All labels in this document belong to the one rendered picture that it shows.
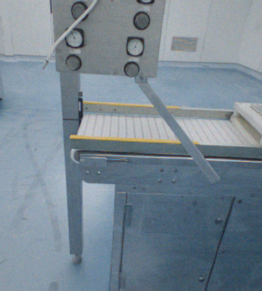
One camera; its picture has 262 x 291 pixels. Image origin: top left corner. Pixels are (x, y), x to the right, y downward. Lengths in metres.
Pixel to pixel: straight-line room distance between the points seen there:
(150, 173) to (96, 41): 0.37
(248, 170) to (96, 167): 0.43
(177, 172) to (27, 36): 5.26
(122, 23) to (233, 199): 0.64
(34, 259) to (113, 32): 1.22
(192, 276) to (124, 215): 0.42
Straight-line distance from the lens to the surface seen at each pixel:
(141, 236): 0.99
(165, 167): 0.76
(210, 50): 6.40
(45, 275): 1.48
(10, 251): 1.62
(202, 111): 1.00
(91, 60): 0.61
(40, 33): 5.79
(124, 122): 0.90
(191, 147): 0.65
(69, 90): 0.97
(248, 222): 1.04
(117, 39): 0.60
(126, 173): 0.76
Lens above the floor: 1.17
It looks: 29 degrees down
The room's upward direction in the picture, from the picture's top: 5 degrees clockwise
